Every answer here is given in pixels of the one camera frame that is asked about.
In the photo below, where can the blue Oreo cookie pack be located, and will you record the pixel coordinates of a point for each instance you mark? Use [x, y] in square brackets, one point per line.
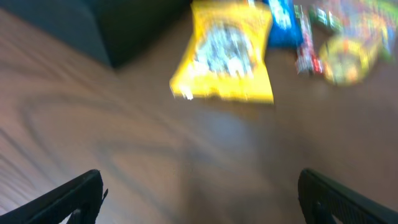
[285, 31]

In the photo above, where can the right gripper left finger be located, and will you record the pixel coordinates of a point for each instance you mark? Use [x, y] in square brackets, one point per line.
[79, 200]

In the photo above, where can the yellow Mentos bottle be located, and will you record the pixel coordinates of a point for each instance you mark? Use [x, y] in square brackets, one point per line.
[348, 60]

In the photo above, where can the black gift box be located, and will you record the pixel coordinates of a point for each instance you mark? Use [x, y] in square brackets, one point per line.
[112, 32]

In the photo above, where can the yellow Hacks candy bag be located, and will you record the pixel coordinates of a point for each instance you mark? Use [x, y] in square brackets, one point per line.
[225, 55]

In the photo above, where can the red KitKat bar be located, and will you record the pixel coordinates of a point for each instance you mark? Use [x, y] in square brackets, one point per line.
[307, 60]

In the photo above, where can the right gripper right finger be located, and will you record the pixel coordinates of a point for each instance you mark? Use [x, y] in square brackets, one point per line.
[323, 200]

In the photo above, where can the Haribo gummy candy bag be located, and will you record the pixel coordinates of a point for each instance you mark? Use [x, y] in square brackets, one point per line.
[359, 18]

